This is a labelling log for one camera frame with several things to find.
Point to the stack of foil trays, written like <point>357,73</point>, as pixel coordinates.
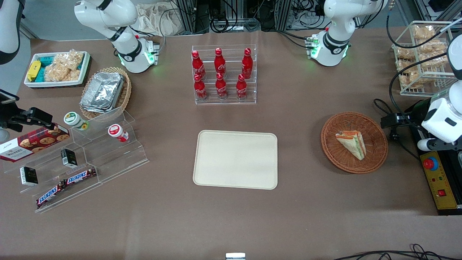
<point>103,92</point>

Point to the red-lid white cup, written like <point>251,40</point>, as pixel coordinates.
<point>117,132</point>

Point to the beige crumpled cloth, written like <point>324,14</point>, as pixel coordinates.
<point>155,20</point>

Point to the teal snack packet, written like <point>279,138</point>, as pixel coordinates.
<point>46,60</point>
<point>41,74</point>

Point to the green-lid white cup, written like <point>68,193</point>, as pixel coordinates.
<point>74,120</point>

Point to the cream rectangular tray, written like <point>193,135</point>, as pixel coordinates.
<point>235,159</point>

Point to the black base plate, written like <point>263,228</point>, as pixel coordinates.
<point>418,139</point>

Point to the black power adapter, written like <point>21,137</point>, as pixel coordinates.
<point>391,120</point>

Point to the red Coca-Cola bottle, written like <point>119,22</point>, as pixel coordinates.
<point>198,66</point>
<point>200,89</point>
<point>241,87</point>
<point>221,87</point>
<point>247,65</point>
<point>219,63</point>

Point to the Snickers chocolate bar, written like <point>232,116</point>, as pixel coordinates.
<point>49,195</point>
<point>80,176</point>

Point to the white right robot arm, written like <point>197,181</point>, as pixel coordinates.
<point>130,54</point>

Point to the yellow snack packet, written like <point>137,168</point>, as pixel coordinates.
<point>33,70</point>

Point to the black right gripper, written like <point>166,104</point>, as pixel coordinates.
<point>11,116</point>

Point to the round brown wicker basket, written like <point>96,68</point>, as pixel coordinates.
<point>375,151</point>

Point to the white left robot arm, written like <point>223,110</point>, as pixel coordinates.
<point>335,41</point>

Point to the white rectangular snack bin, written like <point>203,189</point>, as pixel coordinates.
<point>85,66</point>

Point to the clear bag of biscuits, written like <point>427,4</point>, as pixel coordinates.
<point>429,61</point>
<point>410,79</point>
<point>423,32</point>
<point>433,47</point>

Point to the plastic-wrapped triangle sandwich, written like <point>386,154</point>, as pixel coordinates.
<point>353,143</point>

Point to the oval wicker basket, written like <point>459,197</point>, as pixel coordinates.
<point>126,88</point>

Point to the red tartan cookie box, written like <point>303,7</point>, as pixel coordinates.
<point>34,143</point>

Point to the clear acrylic bottle rack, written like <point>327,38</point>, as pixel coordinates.
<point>231,101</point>

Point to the clear acrylic stepped stand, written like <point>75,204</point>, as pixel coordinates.
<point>108,159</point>

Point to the small black box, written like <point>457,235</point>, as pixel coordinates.
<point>68,158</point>
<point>29,176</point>

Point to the yellow control box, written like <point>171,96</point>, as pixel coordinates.
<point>445,193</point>

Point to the clear bag rice crackers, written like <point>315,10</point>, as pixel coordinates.
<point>57,74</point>
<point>70,59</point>

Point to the red emergency stop button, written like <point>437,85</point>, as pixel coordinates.
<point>430,164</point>

